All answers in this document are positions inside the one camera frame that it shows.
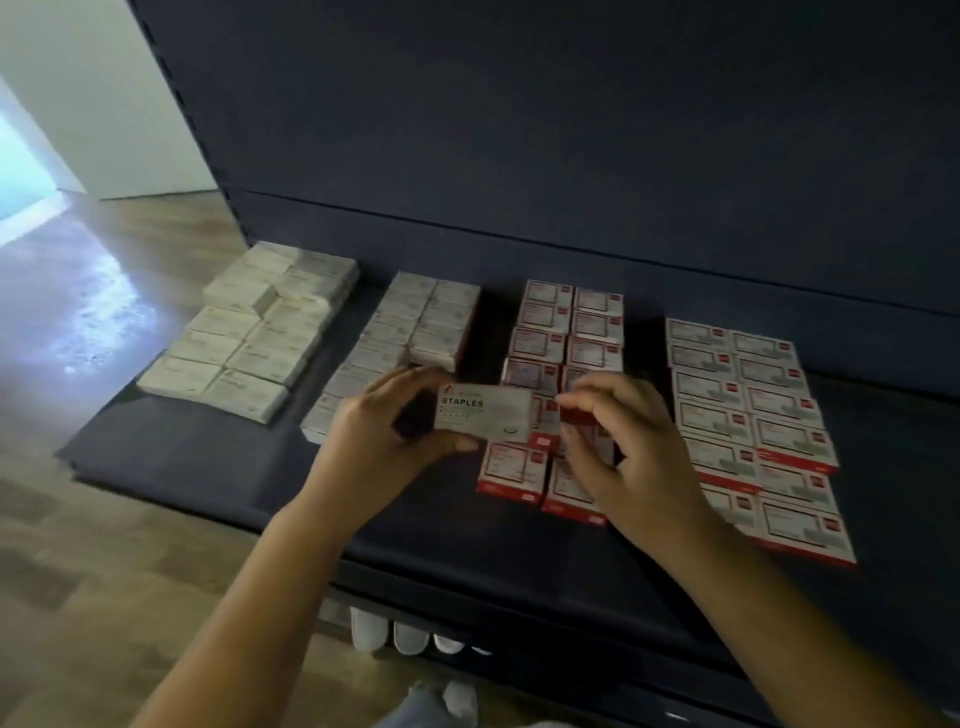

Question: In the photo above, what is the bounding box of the person's left hand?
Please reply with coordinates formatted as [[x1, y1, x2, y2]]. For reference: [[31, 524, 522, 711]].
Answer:
[[300, 364, 482, 527]]

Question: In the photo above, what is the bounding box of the person's right hand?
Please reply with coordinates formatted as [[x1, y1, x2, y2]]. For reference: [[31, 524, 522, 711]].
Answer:
[[558, 372, 707, 557]]

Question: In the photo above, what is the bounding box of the dark metal shelf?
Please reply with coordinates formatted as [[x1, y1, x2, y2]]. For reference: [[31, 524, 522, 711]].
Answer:
[[52, 0, 960, 728]]

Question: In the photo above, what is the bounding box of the person's right forearm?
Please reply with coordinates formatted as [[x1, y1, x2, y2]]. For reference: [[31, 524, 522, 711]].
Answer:
[[645, 517, 947, 728]]

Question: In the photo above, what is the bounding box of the person's left forearm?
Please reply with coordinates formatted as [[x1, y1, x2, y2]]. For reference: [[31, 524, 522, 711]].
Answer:
[[132, 502, 362, 728]]

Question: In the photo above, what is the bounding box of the person's grey clothing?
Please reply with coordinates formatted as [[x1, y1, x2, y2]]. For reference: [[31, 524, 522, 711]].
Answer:
[[375, 687, 449, 728]]

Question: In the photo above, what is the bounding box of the person's grey shoe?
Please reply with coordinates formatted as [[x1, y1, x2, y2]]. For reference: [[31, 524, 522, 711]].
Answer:
[[444, 678, 482, 726]]

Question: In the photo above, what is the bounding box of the grey slipper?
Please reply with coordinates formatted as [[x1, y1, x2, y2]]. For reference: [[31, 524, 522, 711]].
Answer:
[[349, 606, 389, 653], [391, 619, 431, 656]]

